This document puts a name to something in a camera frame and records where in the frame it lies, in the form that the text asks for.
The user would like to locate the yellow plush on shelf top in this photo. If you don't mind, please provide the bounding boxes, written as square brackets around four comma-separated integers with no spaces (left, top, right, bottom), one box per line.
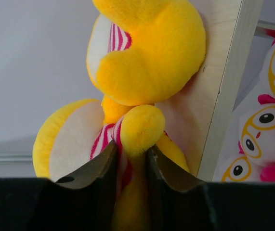
[86,0,206,106]

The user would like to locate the white two-tier shelf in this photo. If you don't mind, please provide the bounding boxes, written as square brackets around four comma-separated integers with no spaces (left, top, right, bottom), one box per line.
[159,0,275,181]

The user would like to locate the pink plush with glasses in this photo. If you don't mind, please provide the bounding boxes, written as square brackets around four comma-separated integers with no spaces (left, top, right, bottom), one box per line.
[238,94,275,182]

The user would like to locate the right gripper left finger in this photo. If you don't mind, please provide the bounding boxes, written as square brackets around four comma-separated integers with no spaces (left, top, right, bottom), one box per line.
[0,142,118,231]

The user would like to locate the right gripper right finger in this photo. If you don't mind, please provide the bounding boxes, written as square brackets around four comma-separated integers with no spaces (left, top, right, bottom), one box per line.
[147,147,275,231]

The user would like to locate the yellow plush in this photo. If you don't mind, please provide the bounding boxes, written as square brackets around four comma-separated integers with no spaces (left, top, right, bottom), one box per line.
[32,99,188,231]
[86,0,206,106]

